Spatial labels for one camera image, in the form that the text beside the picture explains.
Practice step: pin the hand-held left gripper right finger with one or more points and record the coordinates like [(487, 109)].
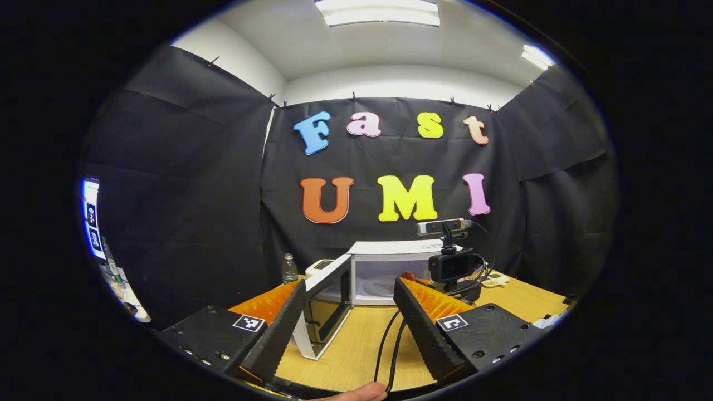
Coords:
[(420, 328)]

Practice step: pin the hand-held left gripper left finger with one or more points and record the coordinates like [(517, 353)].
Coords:
[(284, 328)]

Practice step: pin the brown meat piece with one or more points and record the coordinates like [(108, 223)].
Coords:
[(409, 275)]

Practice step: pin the white microwave oven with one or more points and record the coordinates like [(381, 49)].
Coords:
[(384, 250)]

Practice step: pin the divided seasoning dish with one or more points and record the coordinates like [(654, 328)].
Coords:
[(496, 280)]

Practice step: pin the glass turntable plate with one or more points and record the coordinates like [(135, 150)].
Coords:
[(379, 288)]

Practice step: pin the clear water bottle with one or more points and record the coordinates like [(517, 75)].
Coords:
[(289, 270)]

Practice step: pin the white toaster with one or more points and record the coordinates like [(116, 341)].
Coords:
[(318, 267)]

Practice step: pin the white side table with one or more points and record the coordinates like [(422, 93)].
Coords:
[(128, 298)]

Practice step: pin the black backdrop cloth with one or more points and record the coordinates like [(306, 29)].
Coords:
[(184, 195)]

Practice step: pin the green bottle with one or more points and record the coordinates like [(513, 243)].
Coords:
[(111, 262)]

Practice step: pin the small ceiling light panel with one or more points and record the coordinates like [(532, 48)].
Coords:
[(537, 57)]

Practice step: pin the large ceiling light panel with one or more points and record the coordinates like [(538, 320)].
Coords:
[(379, 12)]

